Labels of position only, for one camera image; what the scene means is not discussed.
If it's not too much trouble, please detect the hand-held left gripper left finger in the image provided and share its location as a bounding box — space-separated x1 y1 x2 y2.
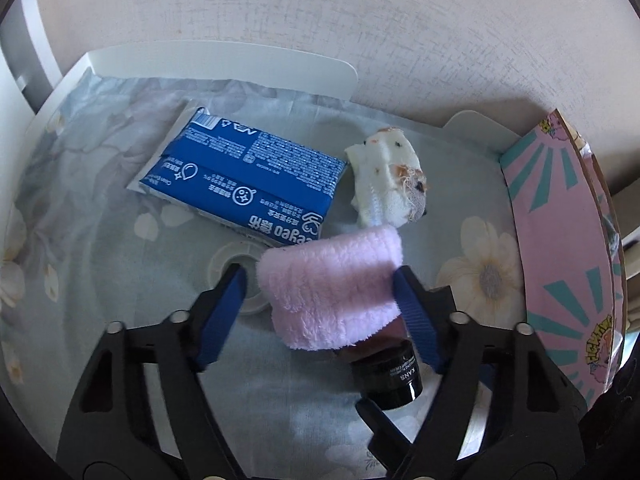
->
56 262 248 480

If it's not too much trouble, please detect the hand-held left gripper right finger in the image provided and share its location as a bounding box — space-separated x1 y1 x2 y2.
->
355 265 588 480

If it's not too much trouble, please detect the pink fluffy sock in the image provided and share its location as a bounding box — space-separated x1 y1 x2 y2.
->
256 225 405 351

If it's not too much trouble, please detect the pink printed cardboard box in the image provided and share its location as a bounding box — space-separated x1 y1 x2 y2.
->
499 109 628 408

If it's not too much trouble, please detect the white desktop with raised rim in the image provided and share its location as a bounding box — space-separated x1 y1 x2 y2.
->
20 42 521 161

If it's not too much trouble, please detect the black cosmetic jar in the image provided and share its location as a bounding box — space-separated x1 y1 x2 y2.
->
349 339 425 411

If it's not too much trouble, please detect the white plastic bin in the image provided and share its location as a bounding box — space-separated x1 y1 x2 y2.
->
0 67 591 480

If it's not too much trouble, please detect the blue wet wipes packet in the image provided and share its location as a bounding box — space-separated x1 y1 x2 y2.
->
127 106 349 248

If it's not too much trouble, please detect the white spotted sock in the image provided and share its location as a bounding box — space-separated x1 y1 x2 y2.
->
344 127 431 228

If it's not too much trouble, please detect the white door frame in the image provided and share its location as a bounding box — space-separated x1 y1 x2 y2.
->
0 0 63 116

